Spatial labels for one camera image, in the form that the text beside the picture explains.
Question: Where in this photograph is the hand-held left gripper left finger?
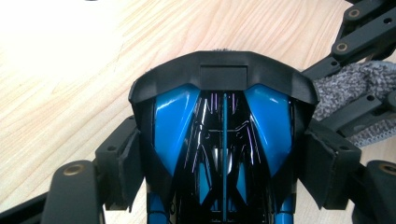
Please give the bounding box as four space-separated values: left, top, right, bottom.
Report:
94 115 146 213

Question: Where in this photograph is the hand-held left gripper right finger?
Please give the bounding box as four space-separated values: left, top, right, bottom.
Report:
298 119 363 211

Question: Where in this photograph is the grey terry towel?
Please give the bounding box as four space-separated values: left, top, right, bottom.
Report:
211 48 396 149

